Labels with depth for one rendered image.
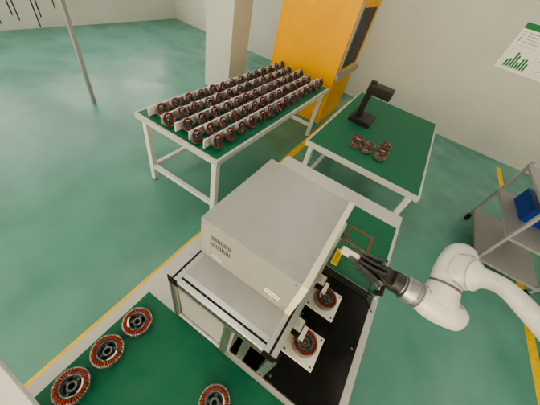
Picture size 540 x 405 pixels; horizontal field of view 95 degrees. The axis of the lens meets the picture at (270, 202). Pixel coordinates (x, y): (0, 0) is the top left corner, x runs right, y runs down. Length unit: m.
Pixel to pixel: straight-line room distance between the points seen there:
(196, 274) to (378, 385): 1.70
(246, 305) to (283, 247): 0.24
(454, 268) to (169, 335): 1.10
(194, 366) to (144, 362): 0.19
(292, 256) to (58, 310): 1.82
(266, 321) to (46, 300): 1.76
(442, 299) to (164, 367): 1.03
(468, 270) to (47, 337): 2.25
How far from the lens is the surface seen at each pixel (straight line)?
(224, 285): 0.91
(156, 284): 1.34
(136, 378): 1.23
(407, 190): 2.41
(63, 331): 2.21
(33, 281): 2.46
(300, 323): 1.13
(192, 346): 1.23
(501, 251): 3.71
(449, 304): 1.04
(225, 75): 4.63
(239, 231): 0.78
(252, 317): 0.88
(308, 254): 0.79
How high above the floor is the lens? 1.95
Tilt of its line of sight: 46 degrees down
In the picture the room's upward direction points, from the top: 17 degrees clockwise
